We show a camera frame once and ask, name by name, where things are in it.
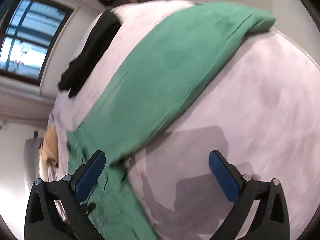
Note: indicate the beige striped cloth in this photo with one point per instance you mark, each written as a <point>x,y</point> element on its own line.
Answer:
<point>51,142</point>

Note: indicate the dark framed window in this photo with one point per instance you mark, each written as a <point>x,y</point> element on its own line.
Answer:
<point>27,37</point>

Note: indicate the black cloth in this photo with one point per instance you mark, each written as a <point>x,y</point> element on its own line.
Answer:
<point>92,52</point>

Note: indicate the green garment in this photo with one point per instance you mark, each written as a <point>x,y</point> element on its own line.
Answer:
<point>162,67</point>

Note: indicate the light purple embossed bedspread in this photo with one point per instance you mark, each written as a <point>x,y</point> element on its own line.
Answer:
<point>262,92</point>

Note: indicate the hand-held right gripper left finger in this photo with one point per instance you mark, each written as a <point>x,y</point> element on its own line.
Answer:
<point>90,175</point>

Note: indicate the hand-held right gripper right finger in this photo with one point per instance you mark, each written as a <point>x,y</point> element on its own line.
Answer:
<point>223,177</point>

